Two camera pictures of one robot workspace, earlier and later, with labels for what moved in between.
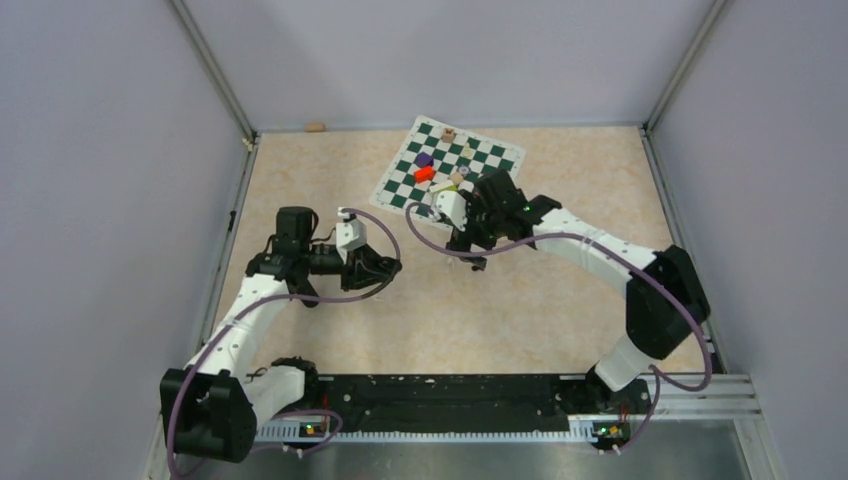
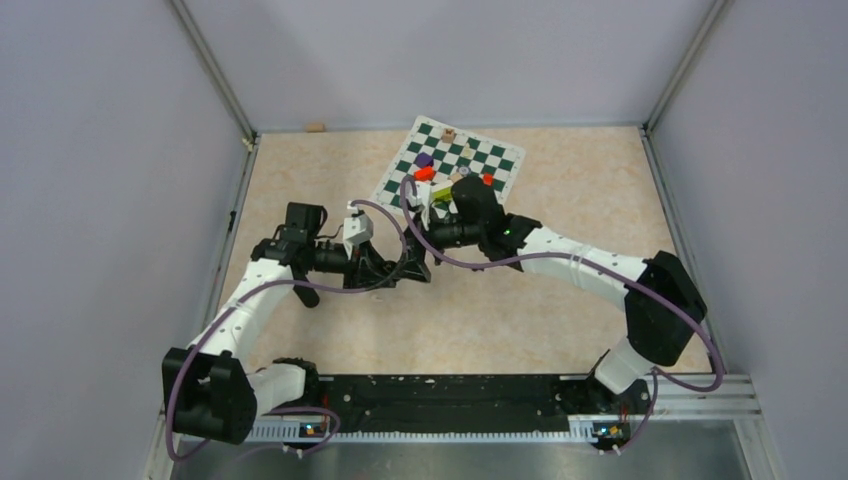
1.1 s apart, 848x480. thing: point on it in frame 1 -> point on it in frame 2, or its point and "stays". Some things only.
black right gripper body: (482, 227) -> (435, 235)
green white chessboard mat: (437, 157) stays
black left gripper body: (351, 271) stays
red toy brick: (424, 174) stays
